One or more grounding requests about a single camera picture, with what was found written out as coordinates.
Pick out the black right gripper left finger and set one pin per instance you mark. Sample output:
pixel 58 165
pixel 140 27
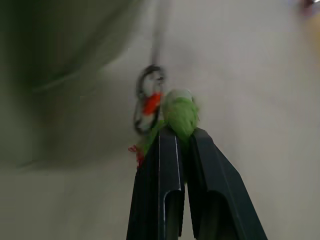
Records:
pixel 155 190

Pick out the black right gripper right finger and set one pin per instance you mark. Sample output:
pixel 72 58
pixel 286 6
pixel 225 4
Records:
pixel 220 185

